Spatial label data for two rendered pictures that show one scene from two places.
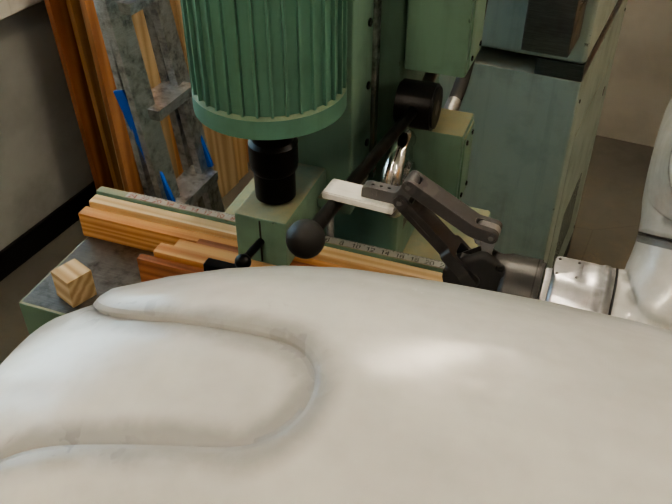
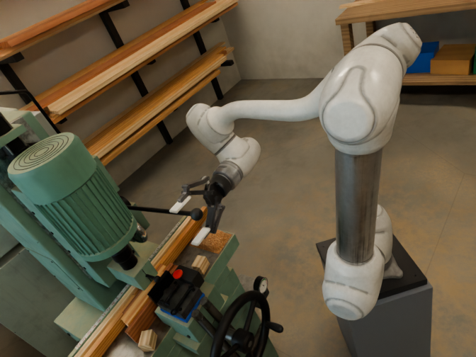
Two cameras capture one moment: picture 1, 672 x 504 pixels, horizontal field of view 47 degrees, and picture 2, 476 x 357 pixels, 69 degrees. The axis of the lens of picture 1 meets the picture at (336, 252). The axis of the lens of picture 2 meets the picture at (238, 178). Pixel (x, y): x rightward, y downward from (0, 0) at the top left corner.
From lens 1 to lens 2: 0.67 m
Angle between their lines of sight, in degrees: 52
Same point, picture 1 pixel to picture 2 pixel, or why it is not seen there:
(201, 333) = (348, 76)
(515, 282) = (220, 180)
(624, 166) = not seen: hidden behind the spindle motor
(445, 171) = (139, 217)
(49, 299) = not seen: outside the picture
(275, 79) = (122, 214)
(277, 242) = (150, 268)
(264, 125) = (131, 229)
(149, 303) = (341, 83)
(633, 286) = (231, 157)
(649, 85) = not seen: hidden behind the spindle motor
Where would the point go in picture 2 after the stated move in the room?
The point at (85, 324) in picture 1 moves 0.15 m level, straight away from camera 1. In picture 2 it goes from (341, 91) to (262, 122)
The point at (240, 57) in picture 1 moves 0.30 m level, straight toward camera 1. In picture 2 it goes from (112, 217) to (220, 195)
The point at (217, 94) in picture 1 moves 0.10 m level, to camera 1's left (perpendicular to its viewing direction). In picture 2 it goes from (112, 238) to (94, 270)
